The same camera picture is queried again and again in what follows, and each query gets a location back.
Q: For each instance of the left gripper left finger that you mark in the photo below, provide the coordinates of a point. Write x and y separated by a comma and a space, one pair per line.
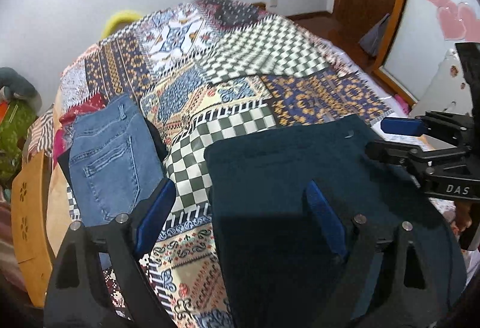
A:
149, 216

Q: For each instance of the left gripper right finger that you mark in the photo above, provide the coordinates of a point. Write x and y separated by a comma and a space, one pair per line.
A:
337, 229

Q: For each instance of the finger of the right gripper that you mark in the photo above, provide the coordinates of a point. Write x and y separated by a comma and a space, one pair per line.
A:
403, 126
394, 153

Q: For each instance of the dark teal fleece pant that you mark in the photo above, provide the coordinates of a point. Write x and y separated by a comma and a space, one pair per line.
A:
310, 232

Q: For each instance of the folded black garment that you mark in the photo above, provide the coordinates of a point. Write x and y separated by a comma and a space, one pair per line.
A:
160, 147

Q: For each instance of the folded blue denim jeans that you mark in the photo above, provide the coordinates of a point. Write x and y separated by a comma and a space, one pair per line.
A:
113, 161

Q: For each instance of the beige floral fleece blanket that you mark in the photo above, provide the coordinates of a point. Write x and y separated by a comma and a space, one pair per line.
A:
58, 218

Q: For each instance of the wooden bamboo lap desk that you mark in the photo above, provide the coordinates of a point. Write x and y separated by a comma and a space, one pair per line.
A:
29, 197

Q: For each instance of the green camouflage bag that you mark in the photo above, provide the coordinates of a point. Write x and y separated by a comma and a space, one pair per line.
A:
16, 118

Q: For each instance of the patchwork patterned bedspread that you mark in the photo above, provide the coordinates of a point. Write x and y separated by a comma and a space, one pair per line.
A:
200, 72

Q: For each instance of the grey plush toy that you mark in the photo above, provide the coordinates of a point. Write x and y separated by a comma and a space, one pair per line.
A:
16, 87

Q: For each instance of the yellow plush object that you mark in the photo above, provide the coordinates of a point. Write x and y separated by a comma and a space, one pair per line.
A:
119, 19

